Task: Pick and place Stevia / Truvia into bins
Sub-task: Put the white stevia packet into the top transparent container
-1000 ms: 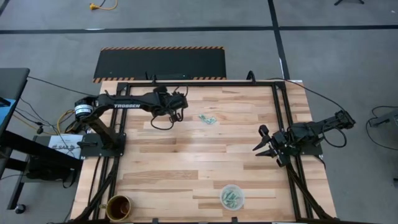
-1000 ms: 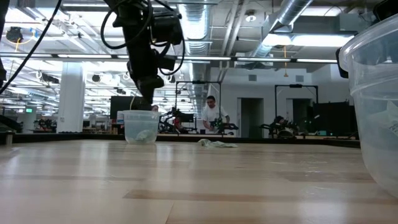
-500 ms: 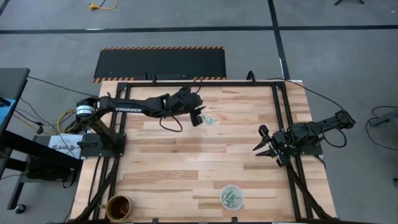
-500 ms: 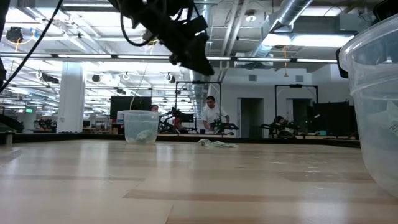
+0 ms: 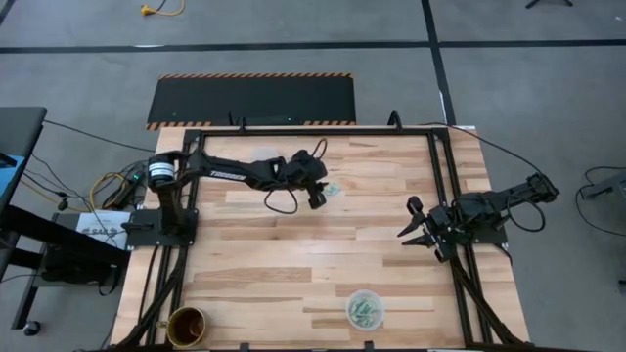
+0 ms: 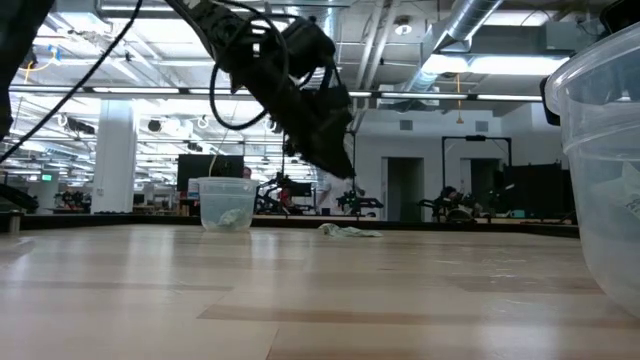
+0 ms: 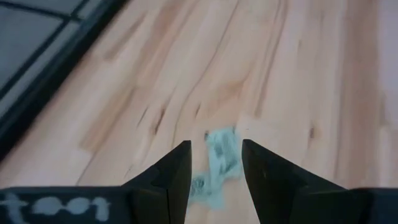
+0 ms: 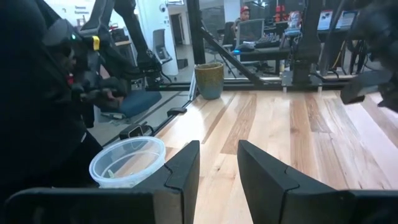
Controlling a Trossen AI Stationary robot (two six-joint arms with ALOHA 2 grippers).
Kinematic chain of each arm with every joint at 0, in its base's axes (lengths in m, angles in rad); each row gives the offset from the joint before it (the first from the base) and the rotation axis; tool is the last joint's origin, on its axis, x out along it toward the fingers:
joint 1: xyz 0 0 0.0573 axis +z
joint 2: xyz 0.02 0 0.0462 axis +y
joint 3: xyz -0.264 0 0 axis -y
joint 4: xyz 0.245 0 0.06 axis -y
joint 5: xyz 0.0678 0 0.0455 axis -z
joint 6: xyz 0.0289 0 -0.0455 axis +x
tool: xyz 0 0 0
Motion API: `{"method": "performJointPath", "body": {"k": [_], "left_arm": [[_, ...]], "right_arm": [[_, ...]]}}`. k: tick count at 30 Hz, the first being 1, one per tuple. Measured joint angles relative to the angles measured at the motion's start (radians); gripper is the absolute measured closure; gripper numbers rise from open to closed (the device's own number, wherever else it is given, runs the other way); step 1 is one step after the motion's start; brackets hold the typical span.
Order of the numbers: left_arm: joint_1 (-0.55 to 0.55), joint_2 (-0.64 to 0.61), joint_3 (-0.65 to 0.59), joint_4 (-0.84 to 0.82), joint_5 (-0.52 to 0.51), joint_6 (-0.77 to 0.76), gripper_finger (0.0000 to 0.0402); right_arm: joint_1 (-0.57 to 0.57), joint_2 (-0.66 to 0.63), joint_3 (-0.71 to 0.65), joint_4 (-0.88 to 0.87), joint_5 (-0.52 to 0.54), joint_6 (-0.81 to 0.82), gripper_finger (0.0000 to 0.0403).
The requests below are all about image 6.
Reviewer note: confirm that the black background robot arm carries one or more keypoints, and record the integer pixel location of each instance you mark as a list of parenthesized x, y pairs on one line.
[(272, 197), (360, 203)]

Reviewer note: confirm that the grey door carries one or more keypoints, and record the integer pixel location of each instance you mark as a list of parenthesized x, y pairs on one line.
[(404, 190), (482, 185)]

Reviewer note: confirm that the long ceiling light strip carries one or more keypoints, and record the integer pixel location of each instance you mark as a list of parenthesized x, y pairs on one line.
[(425, 95)]

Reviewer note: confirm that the yellow hanging pendant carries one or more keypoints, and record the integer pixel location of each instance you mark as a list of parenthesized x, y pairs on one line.
[(459, 117)]

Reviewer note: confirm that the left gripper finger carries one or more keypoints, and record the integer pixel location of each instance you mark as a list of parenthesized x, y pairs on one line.
[(342, 145), (315, 155)]

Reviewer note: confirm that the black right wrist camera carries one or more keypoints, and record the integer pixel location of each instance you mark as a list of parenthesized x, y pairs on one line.
[(625, 12)]

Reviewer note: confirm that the person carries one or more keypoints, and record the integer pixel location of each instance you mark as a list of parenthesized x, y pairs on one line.
[(450, 195), (247, 173), (332, 192)]

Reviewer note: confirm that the bright ceiling light panel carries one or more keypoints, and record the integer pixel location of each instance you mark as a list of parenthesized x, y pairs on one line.
[(500, 64)]

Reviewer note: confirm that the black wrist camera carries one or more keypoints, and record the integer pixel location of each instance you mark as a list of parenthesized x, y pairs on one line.
[(625, 12), (336, 102)]

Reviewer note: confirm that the large black screen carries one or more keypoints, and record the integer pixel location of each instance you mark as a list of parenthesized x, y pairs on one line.
[(535, 190)]

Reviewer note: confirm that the white building pillar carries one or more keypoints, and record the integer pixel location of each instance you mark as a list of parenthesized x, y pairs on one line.
[(114, 160)]

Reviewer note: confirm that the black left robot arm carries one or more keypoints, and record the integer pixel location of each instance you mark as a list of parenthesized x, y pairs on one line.
[(30, 60)]

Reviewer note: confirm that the round ceiling fixture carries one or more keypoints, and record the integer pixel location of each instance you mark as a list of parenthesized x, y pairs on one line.
[(403, 27)]

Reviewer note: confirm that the black monitor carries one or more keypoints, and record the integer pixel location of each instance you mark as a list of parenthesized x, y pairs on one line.
[(200, 170)]

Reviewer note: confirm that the green exit sign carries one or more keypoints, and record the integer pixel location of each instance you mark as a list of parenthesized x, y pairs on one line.
[(46, 177)]

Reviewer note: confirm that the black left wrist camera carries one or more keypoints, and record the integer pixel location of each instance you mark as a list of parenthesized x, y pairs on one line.
[(336, 102)]

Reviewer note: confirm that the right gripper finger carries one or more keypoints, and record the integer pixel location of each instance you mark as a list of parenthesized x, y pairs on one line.
[(549, 114)]

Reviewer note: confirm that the clear plastic bin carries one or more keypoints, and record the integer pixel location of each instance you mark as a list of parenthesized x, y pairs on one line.
[(227, 192), (600, 225)]

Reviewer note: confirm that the black metal table frame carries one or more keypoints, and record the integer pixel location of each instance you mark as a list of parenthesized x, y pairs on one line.
[(150, 221)]

